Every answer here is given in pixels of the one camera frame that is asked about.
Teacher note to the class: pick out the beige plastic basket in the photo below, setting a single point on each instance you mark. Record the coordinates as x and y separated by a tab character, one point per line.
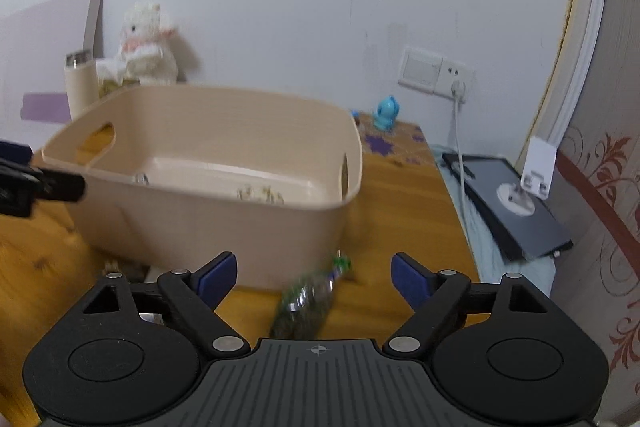
200	227

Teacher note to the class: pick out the white wall socket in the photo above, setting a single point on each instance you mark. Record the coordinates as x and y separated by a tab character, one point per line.
457	74

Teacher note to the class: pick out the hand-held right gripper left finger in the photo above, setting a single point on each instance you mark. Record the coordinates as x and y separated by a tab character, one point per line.
220	276

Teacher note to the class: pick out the white plush rabbit toy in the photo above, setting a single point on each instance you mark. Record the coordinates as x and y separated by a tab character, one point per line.
145	42

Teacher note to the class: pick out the black framed tablet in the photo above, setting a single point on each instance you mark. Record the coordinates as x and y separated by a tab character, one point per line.
530	232

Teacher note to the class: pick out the lavender board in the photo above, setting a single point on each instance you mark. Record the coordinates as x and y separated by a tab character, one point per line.
40	47

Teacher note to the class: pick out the purple flowered table mat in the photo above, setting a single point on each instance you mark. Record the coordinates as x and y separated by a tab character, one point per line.
390	148

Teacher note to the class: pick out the beige thermos bottle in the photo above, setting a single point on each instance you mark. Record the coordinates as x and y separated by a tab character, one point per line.
80	87

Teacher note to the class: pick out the clear plastic bottle green label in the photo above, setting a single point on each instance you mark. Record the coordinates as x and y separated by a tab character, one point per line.
305	302

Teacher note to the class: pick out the blue toy figure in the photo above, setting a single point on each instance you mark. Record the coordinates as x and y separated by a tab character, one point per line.
386	113

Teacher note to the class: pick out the cream patterned bed headboard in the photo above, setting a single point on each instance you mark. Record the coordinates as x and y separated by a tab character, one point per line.
600	207

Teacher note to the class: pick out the purple tape strip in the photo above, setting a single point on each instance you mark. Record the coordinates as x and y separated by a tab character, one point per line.
45	108

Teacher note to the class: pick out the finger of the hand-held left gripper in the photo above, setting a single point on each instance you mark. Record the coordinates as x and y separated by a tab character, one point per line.
14	152
55	184

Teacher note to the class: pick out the white round stand base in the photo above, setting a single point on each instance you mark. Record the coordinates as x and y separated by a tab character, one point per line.
517	204

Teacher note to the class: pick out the white wall switch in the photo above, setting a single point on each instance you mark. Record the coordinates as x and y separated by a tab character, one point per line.
419	69

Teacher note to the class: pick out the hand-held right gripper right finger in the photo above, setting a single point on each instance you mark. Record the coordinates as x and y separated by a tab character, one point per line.
407	278

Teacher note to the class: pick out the white plastic bracket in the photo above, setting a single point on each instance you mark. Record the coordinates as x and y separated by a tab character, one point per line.
542	162

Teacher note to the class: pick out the white tissue pack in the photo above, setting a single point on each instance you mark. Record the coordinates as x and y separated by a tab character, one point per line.
112	74

